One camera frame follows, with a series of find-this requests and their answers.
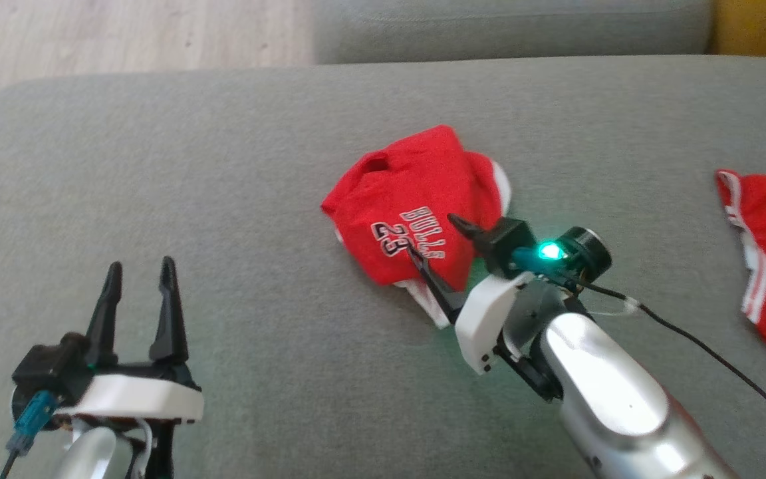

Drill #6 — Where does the large grey sofa seat cushion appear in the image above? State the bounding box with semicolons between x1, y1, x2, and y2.
0;55;766;479

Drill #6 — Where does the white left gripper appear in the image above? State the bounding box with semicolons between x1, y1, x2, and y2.
67;256;204;479

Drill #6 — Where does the left arm cable blue plug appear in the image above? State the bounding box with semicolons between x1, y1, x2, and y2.
0;391;58;479

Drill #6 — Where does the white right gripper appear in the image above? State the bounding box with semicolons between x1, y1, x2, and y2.
406;213;537;375

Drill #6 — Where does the yellow sofa backrest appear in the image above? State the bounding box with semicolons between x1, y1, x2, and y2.
709;0;766;64

